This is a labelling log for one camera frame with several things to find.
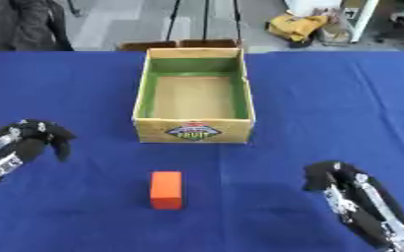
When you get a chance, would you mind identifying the orange rectangular block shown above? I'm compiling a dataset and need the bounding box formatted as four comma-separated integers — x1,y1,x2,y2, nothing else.
148,170,185,211

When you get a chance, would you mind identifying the brown cardboard box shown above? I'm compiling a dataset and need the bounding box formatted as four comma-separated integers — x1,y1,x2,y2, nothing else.
117,38,243,52

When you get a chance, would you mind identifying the black tripod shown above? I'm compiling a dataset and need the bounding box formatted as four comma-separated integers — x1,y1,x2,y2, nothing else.
164,0,245,42

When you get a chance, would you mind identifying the tan cardboard box green inside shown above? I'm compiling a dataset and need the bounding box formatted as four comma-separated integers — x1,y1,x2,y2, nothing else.
131,47,257,145

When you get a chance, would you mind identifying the white stand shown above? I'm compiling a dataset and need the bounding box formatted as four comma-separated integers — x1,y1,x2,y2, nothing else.
345,0,381,44

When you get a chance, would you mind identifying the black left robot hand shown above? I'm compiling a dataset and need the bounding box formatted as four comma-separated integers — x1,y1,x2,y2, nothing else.
0,118,78,189

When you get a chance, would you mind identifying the person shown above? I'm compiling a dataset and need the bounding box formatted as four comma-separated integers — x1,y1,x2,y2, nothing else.
0,0,77,52

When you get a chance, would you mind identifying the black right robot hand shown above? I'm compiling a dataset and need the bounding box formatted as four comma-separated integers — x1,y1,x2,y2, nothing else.
300,159,404,252

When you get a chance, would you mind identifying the yellow bag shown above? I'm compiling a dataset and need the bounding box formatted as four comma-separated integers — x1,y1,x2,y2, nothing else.
265,13,332,43

